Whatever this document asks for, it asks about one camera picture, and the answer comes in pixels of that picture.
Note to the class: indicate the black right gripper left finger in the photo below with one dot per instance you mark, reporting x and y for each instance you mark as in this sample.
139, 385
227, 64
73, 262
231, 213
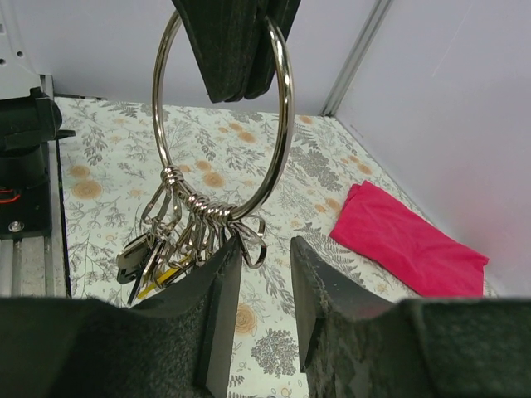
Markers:
178, 343

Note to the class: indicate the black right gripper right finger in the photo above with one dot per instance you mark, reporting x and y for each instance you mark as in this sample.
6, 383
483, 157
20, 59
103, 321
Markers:
353, 343

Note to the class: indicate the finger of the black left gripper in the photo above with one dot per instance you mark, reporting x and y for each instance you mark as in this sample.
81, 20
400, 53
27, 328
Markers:
283, 13
224, 35

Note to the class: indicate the yellow key tag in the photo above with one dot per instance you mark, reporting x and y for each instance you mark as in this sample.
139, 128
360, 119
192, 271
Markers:
164, 275

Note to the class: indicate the black head silver key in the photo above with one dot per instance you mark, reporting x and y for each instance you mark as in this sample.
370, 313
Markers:
132, 262

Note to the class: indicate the large metal keyring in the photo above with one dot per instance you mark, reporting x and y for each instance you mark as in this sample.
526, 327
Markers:
223, 153

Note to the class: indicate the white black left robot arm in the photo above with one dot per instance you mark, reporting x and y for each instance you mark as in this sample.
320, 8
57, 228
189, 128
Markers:
17, 70

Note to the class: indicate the folded pink cloth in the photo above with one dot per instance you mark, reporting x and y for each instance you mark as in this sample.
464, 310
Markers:
374, 224

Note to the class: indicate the aluminium front rail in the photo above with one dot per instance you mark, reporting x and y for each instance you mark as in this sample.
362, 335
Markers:
34, 257

